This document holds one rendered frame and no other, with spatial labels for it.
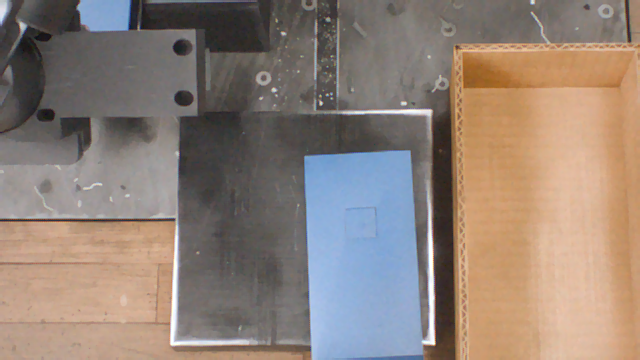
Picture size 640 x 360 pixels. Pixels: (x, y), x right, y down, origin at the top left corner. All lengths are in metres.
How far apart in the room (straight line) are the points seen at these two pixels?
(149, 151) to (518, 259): 0.26
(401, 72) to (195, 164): 0.16
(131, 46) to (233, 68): 0.27
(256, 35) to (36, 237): 0.20
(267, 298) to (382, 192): 0.10
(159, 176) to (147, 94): 0.24
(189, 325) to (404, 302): 0.14
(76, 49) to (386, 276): 0.28
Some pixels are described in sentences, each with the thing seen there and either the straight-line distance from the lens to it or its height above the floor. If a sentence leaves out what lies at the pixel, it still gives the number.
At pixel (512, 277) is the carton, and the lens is 0.84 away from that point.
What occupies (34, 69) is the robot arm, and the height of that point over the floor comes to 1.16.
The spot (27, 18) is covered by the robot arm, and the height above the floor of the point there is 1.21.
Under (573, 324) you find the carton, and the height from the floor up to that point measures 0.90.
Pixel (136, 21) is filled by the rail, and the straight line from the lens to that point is 0.82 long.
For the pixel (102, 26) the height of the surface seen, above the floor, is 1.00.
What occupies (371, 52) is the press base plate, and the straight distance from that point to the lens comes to 0.89.
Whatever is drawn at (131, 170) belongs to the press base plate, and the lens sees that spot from 0.88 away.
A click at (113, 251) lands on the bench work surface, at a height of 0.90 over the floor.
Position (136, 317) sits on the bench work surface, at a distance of 0.85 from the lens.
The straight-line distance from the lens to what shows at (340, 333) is 0.81.
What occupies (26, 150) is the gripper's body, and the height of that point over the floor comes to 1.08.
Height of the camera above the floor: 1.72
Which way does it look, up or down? 72 degrees down
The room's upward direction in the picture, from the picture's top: 10 degrees counter-clockwise
